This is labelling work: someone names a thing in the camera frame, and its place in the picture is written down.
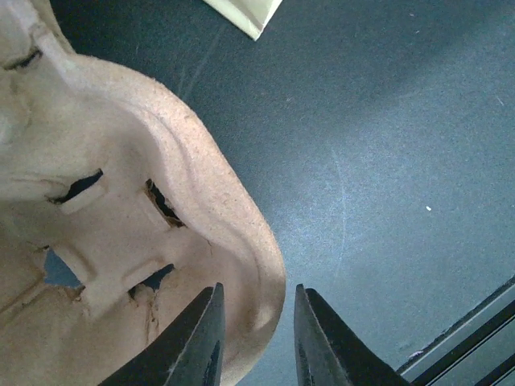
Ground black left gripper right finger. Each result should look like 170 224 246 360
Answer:
294 284 409 386

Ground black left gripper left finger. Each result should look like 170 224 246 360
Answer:
101 283 225 386

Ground brown cardboard cup carrier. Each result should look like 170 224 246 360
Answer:
1 1 286 385

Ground cream paper bag with handles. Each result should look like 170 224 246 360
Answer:
204 0 282 41

